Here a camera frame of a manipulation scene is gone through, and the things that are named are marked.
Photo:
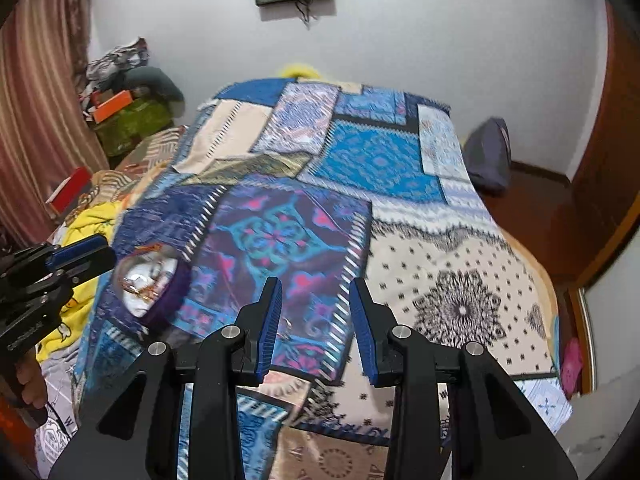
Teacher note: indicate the brown striped curtain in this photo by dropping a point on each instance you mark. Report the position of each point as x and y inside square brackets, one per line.
[45, 85]

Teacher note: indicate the peach bedsheet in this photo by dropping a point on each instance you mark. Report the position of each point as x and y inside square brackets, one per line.
[542, 292]

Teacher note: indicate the red and white box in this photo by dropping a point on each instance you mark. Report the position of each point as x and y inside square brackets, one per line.
[70, 190]

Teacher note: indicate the striped orange blanket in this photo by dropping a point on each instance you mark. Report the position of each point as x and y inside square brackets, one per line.
[145, 157]

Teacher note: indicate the small silver jewelry piece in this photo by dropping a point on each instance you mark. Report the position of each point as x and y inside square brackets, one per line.
[286, 329]

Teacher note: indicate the purple heart-shaped tin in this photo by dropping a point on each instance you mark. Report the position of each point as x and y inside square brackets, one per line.
[170, 295]

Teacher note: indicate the pile of clothes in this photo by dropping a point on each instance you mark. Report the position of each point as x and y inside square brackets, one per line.
[115, 62]

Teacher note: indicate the person's left hand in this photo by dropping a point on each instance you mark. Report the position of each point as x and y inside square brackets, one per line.
[31, 382]

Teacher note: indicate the white cartoon print cloth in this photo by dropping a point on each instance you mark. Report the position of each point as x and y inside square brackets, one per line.
[57, 425]

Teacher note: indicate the brown wooden door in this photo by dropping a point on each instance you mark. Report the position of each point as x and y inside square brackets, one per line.
[610, 160]

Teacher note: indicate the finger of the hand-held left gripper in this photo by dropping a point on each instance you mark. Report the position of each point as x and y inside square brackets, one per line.
[90, 265]
[75, 251]

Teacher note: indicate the blue patchwork blanket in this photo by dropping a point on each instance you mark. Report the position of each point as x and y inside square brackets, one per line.
[380, 170]

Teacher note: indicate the orange box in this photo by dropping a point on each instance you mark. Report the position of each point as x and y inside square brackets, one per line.
[112, 106]

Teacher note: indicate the pink slipper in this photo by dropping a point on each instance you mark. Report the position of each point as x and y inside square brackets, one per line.
[571, 362]

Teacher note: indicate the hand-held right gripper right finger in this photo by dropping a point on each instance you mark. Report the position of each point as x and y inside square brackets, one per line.
[363, 332]

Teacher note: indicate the yellow fluffy object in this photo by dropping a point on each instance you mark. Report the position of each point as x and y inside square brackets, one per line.
[300, 71]

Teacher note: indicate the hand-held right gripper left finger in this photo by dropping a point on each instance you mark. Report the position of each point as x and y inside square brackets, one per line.
[267, 332]

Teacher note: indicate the grey cloth bundle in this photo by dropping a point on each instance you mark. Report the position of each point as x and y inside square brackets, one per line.
[155, 85]

